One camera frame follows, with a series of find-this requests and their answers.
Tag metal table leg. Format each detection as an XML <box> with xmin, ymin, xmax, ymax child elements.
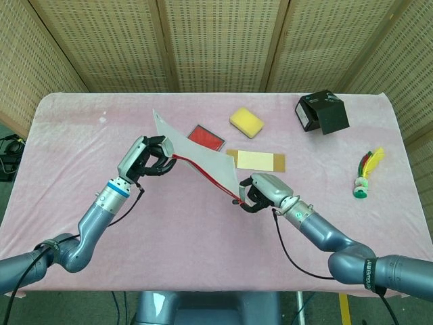
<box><xmin>296</xmin><ymin>291</ymin><xmax>307</xmax><ymax>325</ymax></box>

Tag red ink pad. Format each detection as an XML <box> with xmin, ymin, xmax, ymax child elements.
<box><xmin>187</xmin><ymin>124</ymin><xmax>227</xmax><ymax>152</ymax></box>

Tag black box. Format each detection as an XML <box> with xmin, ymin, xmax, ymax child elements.
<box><xmin>294</xmin><ymin>89</ymin><xmax>350</xmax><ymax>135</ymax></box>

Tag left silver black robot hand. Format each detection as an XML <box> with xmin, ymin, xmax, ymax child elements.
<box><xmin>116</xmin><ymin>135</ymin><xmax>177</xmax><ymax>183</ymax></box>

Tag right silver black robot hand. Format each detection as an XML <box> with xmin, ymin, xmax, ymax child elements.
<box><xmin>231</xmin><ymin>173</ymin><xmax>294</xmax><ymax>214</ymax></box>

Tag colourful feather shuttlecock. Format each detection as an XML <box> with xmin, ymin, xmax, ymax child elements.
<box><xmin>351</xmin><ymin>146</ymin><xmax>386</xmax><ymax>200</ymax></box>

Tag pink fleece tablecloth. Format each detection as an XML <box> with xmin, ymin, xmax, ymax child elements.
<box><xmin>0</xmin><ymin>91</ymin><xmax>428</xmax><ymax>299</ymax></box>

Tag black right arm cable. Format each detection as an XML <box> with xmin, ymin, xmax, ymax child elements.
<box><xmin>272</xmin><ymin>208</ymin><xmax>400</xmax><ymax>325</ymax></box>

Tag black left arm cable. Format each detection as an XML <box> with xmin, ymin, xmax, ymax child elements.
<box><xmin>0</xmin><ymin>186</ymin><xmax>145</xmax><ymax>325</ymax></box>

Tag black floor equipment with cables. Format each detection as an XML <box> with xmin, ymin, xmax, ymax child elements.
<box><xmin>0</xmin><ymin>134</ymin><xmax>26</xmax><ymax>182</ymax></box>

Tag woven bamboo folding screen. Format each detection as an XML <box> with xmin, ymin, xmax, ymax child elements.
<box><xmin>0</xmin><ymin>0</ymin><xmax>433</xmax><ymax>211</ymax></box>

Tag clear plastic zip bag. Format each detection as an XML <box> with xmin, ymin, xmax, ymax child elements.
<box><xmin>152</xmin><ymin>108</ymin><xmax>246</xmax><ymax>206</ymax></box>

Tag yellow sponge with green base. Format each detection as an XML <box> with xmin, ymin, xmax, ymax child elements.
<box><xmin>229</xmin><ymin>107</ymin><xmax>265</xmax><ymax>139</ymax></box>

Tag blue-grey robot torso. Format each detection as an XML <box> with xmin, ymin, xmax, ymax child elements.
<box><xmin>133</xmin><ymin>290</ymin><xmax>281</xmax><ymax>325</ymax></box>

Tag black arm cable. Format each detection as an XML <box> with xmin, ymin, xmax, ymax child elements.
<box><xmin>272</xmin><ymin>208</ymin><xmax>400</xmax><ymax>325</ymax></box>
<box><xmin>0</xmin><ymin>186</ymin><xmax>145</xmax><ymax>325</ymax></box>

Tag dark floor cables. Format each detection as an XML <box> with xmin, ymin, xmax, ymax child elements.
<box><xmin>111</xmin><ymin>291</ymin><xmax>129</xmax><ymax>325</ymax></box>

